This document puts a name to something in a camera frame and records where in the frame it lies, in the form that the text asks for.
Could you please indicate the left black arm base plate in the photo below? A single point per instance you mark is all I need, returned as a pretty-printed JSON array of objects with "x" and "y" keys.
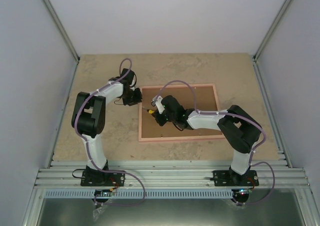
[{"x": 97, "y": 178}]

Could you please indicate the left aluminium corner post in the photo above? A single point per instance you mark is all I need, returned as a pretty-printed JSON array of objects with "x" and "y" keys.
[{"x": 50, "y": 9}]

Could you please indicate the pink wooden picture frame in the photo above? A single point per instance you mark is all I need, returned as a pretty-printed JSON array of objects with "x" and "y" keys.
[{"x": 177, "y": 138}]

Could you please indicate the clear plastic bag scrap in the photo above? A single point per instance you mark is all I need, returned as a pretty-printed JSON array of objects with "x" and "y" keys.
[{"x": 98, "y": 211}]

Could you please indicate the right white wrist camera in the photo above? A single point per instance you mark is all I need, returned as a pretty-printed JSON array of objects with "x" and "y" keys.
[{"x": 157, "y": 103}]

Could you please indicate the brown frame backing board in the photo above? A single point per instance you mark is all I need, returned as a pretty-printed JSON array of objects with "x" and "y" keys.
[{"x": 200, "y": 98}]

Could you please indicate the grey slotted cable duct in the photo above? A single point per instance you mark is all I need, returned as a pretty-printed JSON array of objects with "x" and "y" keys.
[{"x": 139, "y": 193}]

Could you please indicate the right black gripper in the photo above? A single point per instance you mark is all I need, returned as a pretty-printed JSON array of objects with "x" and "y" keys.
[{"x": 161, "y": 122}]

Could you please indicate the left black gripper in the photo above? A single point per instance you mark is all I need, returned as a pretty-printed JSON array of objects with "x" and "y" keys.
[{"x": 138, "y": 99}]

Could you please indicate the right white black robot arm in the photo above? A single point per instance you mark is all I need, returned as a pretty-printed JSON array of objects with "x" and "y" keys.
[{"x": 241, "y": 131}]

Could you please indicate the aluminium corner post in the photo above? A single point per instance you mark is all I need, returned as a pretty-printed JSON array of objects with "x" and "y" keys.
[
  {"x": 273, "y": 27},
  {"x": 50, "y": 9}
]

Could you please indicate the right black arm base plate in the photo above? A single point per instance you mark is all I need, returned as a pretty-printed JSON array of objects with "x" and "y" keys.
[{"x": 230, "y": 178}]

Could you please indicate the right aluminium corner post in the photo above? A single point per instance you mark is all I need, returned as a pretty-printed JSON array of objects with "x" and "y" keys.
[{"x": 273, "y": 27}]

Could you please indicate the aluminium mounting rail base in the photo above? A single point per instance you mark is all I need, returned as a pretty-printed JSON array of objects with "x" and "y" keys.
[{"x": 171, "y": 174}]

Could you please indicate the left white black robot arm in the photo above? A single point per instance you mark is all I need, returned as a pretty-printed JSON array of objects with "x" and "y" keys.
[{"x": 88, "y": 120}]

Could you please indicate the yellow handled screwdriver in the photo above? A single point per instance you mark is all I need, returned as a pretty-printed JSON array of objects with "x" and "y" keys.
[{"x": 150, "y": 111}]

